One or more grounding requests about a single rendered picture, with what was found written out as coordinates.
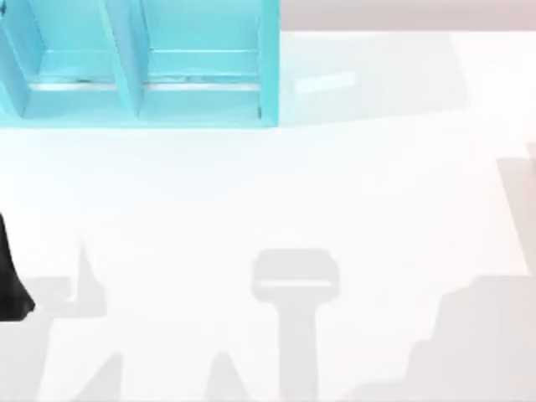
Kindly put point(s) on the light blue rack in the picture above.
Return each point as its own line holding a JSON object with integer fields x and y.
{"x": 125, "y": 63}

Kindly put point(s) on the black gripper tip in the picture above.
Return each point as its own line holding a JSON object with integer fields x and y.
{"x": 10, "y": 289}

